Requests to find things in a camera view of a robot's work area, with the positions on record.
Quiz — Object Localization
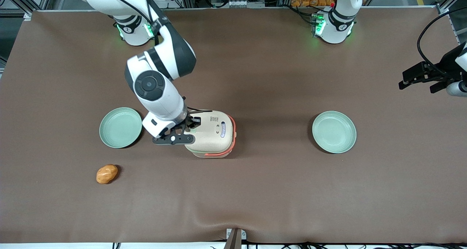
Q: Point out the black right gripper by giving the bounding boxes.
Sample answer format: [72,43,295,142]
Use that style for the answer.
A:
[153,116,201,146]

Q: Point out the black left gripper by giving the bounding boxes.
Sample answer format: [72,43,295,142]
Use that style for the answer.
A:
[398,43,467,94]

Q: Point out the beige rice cooker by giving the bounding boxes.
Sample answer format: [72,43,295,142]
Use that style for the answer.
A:
[184,110,237,158]

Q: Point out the pale green round plate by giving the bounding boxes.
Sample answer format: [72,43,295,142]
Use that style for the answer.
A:
[312,111,357,154]
[99,107,143,149]

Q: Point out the brown table mat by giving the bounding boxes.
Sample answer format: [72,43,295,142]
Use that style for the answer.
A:
[0,7,467,244]

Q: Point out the golden brown bread roll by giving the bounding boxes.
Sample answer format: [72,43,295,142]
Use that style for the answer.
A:
[96,164,119,184]

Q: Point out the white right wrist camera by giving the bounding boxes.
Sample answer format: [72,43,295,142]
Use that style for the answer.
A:
[142,112,176,139]

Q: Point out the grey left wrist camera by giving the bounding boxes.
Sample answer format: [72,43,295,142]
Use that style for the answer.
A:
[446,80,467,97]

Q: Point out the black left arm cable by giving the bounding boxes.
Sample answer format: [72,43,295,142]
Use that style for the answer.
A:
[417,8,467,78]

